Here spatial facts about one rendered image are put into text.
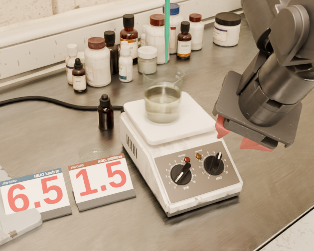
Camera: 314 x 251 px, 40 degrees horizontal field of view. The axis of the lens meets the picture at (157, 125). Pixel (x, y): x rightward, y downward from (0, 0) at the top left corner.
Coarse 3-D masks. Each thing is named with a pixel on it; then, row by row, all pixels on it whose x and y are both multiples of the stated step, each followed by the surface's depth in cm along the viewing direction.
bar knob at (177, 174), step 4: (180, 164) 65; (188, 164) 63; (172, 168) 64; (176, 168) 64; (180, 168) 64; (184, 168) 63; (188, 168) 63; (172, 172) 64; (176, 172) 64; (180, 172) 63; (184, 172) 63; (188, 172) 64; (172, 176) 64; (176, 176) 62; (180, 176) 62; (184, 176) 64; (188, 176) 64; (172, 180) 64; (176, 180) 63; (180, 180) 64; (184, 180) 64; (188, 180) 64; (180, 184) 63; (184, 184) 63
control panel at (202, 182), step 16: (208, 144) 68; (160, 160) 65; (176, 160) 65; (192, 160) 66; (224, 160) 67; (160, 176) 64; (192, 176) 65; (208, 176) 65; (224, 176) 66; (176, 192) 63; (192, 192) 63
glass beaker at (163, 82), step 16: (160, 64) 68; (144, 80) 65; (160, 80) 70; (176, 80) 68; (144, 96) 67; (160, 96) 64; (176, 96) 65; (144, 112) 68; (160, 112) 66; (176, 112) 67
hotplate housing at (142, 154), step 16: (128, 128) 71; (128, 144) 73; (144, 144) 67; (160, 144) 67; (176, 144) 67; (192, 144) 67; (224, 144) 68; (144, 160) 67; (144, 176) 69; (160, 192) 63; (208, 192) 64; (224, 192) 65; (176, 208) 63; (192, 208) 65
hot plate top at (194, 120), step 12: (132, 108) 72; (192, 108) 72; (132, 120) 70; (144, 120) 69; (180, 120) 69; (192, 120) 69; (204, 120) 69; (144, 132) 66; (156, 132) 66; (168, 132) 66; (180, 132) 66; (192, 132) 67; (204, 132) 68; (156, 144) 65
